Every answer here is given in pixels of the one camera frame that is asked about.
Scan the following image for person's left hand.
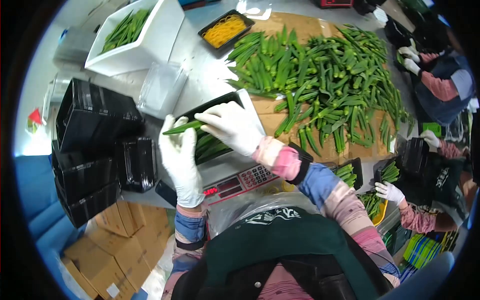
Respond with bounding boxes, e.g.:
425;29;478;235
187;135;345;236
159;114;206;209

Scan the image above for brown cardboard sheet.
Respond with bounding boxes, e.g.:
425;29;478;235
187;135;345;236
243;11;399;164

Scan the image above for black tray with okra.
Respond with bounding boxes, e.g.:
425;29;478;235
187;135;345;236
333;157;364;191
374;155;403;185

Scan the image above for clear plastic container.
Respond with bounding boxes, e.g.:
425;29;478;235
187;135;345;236
235;0;273;22

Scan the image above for stack of black trays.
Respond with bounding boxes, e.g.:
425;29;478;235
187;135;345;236
51;140;121;229
115;136;158;194
55;77;144;152

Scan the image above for stack of clear plastic lids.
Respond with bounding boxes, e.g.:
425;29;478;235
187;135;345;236
136;62;189;120

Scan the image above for large pile of loose okra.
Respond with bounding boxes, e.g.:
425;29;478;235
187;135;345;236
226;24;415;157

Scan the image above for person's right index finger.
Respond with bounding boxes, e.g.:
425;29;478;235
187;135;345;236
194;112;226;129

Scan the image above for person's right fingers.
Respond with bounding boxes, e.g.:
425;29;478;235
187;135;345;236
204;101;245;119

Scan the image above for stack of cardboard boxes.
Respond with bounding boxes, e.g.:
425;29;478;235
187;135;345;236
61;200;174;300

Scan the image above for person's right thumb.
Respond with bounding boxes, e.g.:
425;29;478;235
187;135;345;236
205;125;230;146

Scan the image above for okra batch in white bin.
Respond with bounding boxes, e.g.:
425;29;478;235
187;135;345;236
100;8;151;55

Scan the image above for clear plastic bag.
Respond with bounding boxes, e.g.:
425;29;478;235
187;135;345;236
207;190;320;239

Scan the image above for loose yellow rubber bands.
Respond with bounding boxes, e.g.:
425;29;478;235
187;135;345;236
262;181;298;194

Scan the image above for black tray of rubber bands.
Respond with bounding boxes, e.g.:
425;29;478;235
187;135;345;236
197;9;256;52

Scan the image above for blue plastic crate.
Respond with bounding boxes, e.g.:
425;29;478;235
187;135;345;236
14;155;77;263

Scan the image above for white plastic bin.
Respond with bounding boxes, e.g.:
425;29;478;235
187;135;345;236
84;0;185;77

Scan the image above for black plastic tray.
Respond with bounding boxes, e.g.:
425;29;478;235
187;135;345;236
175;92;245;166

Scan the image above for bunch of okra in tray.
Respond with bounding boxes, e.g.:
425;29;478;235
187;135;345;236
194;129;232;165

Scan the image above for person's left fingers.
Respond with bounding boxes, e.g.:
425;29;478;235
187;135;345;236
159;114;198;152

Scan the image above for person's right hand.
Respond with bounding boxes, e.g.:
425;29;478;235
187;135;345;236
194;101;265;157

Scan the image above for stack of green striped packets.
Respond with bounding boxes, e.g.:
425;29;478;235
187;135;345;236
402;232;445;270

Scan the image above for yellow basket with okra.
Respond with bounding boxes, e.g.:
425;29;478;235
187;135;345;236
357;190;389;228

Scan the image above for person's body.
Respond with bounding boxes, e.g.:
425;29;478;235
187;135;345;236
170;206;394;300

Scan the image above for black wrist band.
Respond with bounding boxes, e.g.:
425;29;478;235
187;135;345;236
287;142;314;186

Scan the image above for heap of yellow rubber bands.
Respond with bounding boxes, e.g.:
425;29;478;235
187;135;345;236
202;14;248;49

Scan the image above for single green okra pod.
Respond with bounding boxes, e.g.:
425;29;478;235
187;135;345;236
162;120;208;136

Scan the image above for digital weighing scale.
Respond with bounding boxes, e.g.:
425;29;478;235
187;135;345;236
200;89;286;207

